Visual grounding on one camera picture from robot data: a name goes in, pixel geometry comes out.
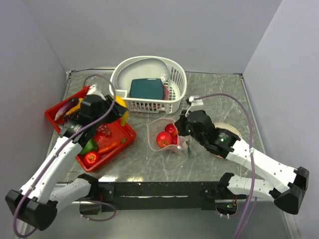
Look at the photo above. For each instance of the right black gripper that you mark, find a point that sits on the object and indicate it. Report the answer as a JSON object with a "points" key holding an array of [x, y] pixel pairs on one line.
{"points": [[180, 123]]}

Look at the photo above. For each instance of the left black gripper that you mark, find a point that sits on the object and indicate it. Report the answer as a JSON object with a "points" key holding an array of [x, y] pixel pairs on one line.
{"points": [[117, 111]]}

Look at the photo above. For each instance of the red faceted apple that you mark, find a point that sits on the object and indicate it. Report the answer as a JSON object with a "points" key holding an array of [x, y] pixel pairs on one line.
{"points": [[171, 129]]}

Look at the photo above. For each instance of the yellow banana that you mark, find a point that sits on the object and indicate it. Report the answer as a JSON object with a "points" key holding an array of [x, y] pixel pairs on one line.
{"points": [[121, 107]]}

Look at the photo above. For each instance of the clear dotted zip bag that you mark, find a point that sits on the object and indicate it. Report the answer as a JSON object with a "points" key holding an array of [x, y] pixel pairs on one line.
{"points": [[184, 143]]}

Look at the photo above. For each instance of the red round fruit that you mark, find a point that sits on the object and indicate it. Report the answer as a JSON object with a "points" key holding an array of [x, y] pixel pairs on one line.
{"points": [[164, 139]]}

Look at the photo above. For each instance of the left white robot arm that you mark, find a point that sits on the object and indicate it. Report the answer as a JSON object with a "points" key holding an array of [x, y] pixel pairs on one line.
{"points": [[36, 203]]}

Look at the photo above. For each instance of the orange ginger root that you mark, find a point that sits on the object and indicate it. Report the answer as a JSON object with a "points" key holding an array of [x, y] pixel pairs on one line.
{"points": [[75, 108]]}

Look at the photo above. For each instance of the purple eggplant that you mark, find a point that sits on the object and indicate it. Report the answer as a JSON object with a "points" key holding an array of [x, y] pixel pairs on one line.
{"points": [[66, 107]]}

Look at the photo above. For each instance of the pink round plate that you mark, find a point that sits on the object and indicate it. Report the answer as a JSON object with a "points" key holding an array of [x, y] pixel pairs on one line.
{"points": [[231, 128]]}

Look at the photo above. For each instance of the purple grapes bunch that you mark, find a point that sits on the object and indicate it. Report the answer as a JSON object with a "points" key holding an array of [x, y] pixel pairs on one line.
{"points": [[104, 129]]}

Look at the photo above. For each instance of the red plastic tray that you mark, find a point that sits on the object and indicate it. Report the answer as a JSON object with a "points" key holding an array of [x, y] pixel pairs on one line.
{"points": [[118, 131]]}

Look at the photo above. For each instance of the green bell pepper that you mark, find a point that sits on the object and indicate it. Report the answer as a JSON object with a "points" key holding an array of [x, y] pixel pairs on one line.
{"points": [[90, 146]]}

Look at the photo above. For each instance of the pink plate in basket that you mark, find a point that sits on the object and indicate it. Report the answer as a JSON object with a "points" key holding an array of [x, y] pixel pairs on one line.
{"points": [[166, 93]]}

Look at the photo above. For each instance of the orange carrot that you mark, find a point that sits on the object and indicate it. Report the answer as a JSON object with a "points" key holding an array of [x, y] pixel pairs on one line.
{"points": [[109, 147]]}

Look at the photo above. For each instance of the white plastic basket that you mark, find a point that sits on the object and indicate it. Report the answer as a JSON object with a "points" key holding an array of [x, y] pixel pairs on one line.
{"points": [[177, 84]]}

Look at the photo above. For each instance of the teal square plate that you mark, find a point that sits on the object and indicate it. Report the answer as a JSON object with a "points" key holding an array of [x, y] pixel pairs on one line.
{"points": [[147, 88]]}

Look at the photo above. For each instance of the white oval plate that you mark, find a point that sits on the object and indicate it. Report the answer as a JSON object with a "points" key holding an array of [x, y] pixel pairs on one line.
{"points": [[148, 68]]}

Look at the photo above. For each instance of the black mounting base bar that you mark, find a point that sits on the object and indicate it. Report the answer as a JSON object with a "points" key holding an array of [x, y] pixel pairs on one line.
{"points": [[161, 195]]}

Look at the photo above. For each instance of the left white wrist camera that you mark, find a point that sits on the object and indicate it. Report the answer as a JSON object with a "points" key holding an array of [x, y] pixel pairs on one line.
{"points": [[93, 90]]}

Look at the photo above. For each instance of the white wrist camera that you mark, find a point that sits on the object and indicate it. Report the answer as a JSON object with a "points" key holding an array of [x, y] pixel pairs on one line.
{"points": [[194, 104], [93, 90]]}

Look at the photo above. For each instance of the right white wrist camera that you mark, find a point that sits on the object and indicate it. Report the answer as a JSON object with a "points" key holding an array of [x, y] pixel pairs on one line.
{"points": [[194, 104]]}

